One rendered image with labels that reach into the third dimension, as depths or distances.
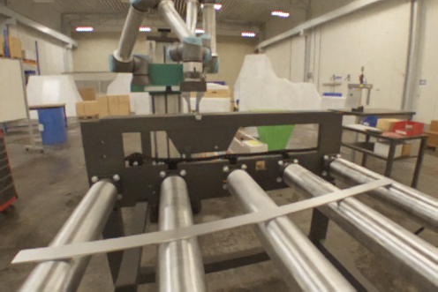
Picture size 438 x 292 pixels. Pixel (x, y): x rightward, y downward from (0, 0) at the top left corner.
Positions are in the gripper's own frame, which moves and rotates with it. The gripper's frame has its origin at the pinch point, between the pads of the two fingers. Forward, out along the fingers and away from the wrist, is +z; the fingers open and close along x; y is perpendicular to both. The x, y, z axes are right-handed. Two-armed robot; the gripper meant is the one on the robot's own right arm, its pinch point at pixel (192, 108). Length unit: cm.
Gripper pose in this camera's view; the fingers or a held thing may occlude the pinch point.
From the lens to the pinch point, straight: 101.3
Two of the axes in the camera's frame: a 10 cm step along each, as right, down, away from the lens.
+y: -2.4, -1.9, 9.5
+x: -9.7, 0.5, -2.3
